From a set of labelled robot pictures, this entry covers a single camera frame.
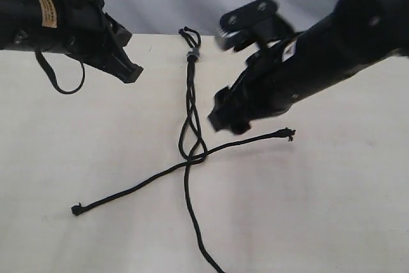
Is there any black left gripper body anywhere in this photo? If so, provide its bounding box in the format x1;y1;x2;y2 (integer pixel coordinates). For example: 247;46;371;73
58;0;132;68

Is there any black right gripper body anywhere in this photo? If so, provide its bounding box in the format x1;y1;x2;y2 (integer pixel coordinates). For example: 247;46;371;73
229;35;320;120

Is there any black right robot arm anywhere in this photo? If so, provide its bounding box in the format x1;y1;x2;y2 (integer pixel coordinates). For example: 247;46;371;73
208;0;408;135

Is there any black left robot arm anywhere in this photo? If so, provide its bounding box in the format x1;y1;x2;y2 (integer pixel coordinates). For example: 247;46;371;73
1;0;143;84

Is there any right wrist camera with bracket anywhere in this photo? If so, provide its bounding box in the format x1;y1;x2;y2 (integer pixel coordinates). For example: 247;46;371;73
215;0;295;52

